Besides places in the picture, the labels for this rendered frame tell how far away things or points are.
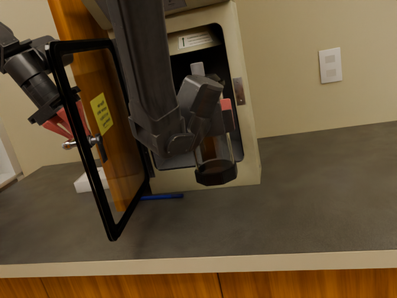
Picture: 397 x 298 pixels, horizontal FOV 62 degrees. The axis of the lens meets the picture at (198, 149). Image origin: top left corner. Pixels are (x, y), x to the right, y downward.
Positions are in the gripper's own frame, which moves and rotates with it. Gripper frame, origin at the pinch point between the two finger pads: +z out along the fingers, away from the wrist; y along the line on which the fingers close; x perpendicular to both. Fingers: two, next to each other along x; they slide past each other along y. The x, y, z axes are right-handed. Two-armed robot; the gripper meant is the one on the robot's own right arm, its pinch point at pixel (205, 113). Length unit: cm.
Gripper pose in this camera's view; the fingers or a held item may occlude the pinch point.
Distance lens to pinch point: 75.7
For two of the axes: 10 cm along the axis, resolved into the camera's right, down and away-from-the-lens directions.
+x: 1.9, 9.5, 2.6
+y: -9.6, 1.2, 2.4
